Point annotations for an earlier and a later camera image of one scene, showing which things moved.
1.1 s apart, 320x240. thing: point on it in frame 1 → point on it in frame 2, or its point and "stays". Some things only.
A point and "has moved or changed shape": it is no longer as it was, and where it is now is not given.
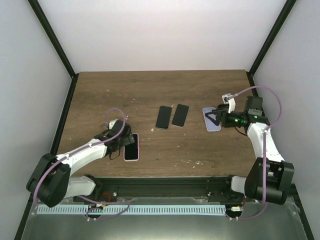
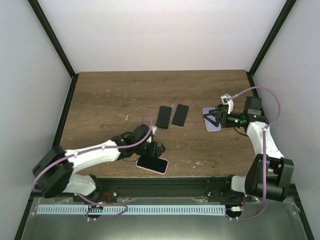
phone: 211,126 stays
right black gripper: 223,112 stays
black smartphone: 180,116 stays
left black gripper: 126,140 → 157,153
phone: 131,151 has moved or changed shape
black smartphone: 164,117 stays
